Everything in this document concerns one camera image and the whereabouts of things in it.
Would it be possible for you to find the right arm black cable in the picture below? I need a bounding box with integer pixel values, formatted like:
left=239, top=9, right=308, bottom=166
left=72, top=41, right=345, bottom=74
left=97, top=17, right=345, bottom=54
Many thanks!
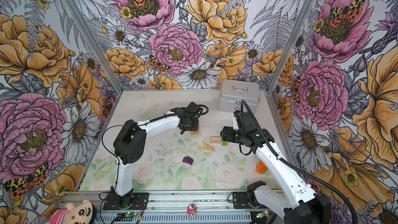
left=240, top=100, right=358, bottom=224

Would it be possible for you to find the small red pink toy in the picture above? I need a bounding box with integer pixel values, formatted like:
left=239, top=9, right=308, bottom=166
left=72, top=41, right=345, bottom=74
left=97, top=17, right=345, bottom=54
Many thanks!
left=187, top=204, right=198, bottom=217

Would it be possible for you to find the aluminium mounting rail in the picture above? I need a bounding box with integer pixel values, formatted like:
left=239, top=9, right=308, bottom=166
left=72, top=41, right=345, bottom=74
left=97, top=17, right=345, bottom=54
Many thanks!
left=60, top=190, right=283, bottom=224

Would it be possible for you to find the silver metal case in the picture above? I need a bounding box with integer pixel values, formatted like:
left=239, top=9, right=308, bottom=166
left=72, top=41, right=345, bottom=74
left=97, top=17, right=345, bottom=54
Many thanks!
left=218, top=79, right=261, bottom=113

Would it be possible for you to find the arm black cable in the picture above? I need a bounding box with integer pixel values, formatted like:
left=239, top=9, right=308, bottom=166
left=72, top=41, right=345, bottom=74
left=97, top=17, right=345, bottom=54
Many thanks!
left=240, top=100, right=358, bottom=224
left=101, top=104, right=209, bottom=194

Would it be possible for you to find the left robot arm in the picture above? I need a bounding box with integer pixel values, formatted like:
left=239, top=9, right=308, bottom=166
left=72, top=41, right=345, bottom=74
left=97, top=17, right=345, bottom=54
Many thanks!
left=107, top=102, right=209, bottom=209

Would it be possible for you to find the cartoon printed wood block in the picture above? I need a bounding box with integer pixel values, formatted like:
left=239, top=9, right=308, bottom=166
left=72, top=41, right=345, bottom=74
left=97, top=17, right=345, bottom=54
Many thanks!
left=203, top=144, right=215, bottom=152

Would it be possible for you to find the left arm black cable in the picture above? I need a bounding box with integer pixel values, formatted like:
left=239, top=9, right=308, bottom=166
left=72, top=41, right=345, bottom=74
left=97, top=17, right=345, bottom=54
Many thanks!
left=101, top=104, right=209, bottom=194

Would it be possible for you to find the plush doll toy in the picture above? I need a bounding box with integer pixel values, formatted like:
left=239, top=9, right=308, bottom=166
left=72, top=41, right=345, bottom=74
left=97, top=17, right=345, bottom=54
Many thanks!
left=47, top=200, right=96, bottom=224

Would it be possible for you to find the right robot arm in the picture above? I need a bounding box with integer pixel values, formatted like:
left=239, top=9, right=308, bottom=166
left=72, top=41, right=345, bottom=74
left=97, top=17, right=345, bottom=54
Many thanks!
left=220, top=111, right=331, bottom=224

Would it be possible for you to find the wide plain wood block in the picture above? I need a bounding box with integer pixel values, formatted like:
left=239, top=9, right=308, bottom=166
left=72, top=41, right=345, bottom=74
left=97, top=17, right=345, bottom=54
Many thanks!
left=209, top=136, right=222, bottom=144

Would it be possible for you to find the purple wood block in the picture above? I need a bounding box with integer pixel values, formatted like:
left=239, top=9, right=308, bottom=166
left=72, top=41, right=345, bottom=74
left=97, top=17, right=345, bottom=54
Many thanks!
left=182, top=156, right=194, bottom=165

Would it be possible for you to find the orange bottle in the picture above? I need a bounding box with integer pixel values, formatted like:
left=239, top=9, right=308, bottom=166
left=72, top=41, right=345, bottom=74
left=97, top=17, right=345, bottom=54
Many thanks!
left=256, top=161, right=268, bottom=174

